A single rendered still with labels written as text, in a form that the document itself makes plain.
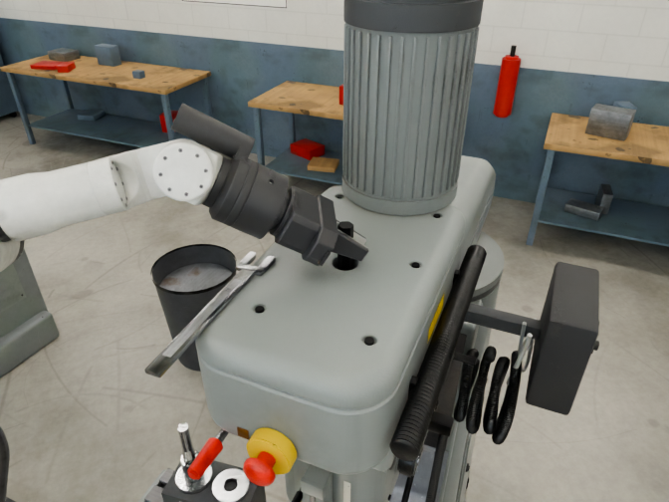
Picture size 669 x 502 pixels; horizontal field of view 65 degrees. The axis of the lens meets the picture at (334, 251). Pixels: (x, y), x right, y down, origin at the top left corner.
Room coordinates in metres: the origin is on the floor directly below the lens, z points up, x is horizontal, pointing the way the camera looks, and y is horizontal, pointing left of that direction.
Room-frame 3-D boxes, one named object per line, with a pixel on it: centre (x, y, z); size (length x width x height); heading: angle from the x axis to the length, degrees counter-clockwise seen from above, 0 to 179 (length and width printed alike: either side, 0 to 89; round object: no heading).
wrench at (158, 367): (0.51, 0.15, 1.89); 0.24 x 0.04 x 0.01; 158
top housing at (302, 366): (0.62, -0.02, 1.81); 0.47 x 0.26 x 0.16; 157
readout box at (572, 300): (0.75, -0.44, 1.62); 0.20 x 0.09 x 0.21; 157
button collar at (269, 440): (0.40, 0.08, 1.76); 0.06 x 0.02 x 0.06; 67
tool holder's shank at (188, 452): (0.79, 0.35, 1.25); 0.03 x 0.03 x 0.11
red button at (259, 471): (0.38, 0.08, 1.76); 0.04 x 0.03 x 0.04; 67
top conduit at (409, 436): (0.58, -0.16, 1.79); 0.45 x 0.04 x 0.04; 157
